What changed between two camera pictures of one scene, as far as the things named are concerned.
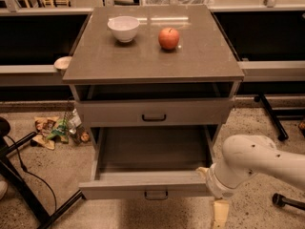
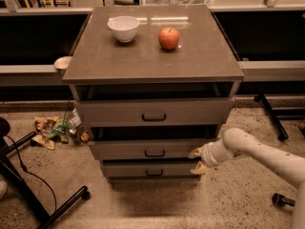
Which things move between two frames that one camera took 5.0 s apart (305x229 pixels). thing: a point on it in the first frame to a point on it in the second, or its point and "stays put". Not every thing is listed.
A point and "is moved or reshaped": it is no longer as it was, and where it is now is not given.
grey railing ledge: [251, 71] stays put
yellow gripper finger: [204, 171] to [195, 153]
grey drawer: [150, 162] is moved or reshaped
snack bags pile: [50, 130] stays put
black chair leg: [275, 121] stays put
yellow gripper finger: [220, 214] to [199, 170]
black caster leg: [280, 200] stays put
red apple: [169, 38] stays put
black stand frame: [34, 208] stays put
